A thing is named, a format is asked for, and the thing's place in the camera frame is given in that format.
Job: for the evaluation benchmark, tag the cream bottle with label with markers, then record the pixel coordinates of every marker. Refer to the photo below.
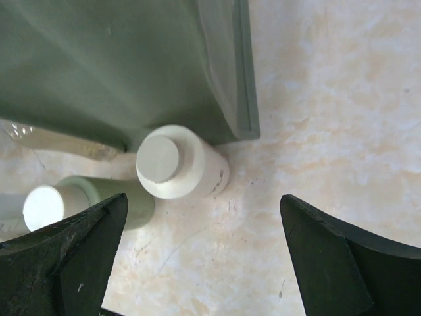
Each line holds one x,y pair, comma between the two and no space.
173,162

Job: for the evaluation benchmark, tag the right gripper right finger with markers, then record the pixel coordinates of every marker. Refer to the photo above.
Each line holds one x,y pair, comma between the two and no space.
342,269

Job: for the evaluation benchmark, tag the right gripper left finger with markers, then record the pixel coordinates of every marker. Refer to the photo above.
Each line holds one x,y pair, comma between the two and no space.
64,268

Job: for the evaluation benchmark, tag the green canvas bag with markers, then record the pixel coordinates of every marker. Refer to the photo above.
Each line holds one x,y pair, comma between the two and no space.
113,71

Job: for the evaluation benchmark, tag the clear bottle black cap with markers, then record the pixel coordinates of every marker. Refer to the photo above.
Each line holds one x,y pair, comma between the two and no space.
12,220

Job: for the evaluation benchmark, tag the green bottle white cap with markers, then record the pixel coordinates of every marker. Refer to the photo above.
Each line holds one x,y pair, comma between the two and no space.
47,204

